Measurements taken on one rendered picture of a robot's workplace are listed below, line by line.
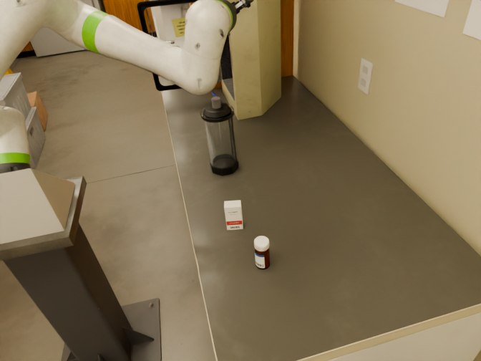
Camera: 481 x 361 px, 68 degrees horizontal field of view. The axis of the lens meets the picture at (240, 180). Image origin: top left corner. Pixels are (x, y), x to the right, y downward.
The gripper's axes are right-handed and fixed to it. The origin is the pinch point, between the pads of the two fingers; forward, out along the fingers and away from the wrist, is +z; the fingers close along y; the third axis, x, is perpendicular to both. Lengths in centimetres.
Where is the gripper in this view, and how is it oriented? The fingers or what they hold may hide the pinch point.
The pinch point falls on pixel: (235, 9)
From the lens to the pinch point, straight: 130.5
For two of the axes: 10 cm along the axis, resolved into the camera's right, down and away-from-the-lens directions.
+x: 5.4, 7.7, 3.4
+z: 1.9, -5.1, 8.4
